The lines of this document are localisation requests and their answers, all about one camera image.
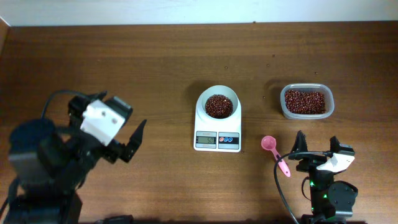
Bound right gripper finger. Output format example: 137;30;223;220
330;136;341;153
288;131;308;161

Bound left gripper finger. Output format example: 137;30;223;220
120;119;147;163
88;90;108;101

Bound pink measuring scoop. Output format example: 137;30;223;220
261;136;291;177

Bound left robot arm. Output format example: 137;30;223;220
1;90;147;224

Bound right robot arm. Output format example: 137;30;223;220
288;131;358;223

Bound white digital kitchen scale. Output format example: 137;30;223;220
193;92;242;152

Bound red adzuki beans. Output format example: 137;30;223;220
284;90;326;114

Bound clear plastic bean container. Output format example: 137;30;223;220
280;83;335;119

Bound beans in white bowl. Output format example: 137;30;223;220
205;95;233;119

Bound white round bowl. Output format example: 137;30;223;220
197;85;241;121

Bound right black cable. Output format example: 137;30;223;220
273;151;334;224

